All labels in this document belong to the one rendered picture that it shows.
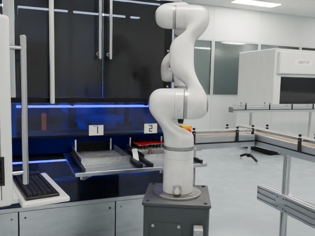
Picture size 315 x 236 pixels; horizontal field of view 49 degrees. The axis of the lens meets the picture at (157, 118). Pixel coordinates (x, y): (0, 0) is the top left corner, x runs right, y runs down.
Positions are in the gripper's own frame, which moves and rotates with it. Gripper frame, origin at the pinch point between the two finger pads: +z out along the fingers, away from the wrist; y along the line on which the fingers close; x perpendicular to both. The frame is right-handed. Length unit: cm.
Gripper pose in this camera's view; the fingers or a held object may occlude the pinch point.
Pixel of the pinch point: (180, 120)
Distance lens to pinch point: 190.5
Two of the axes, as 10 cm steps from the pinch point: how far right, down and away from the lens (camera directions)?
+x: 3.7, 1.0, -9.2
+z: -0.2, 9.9, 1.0
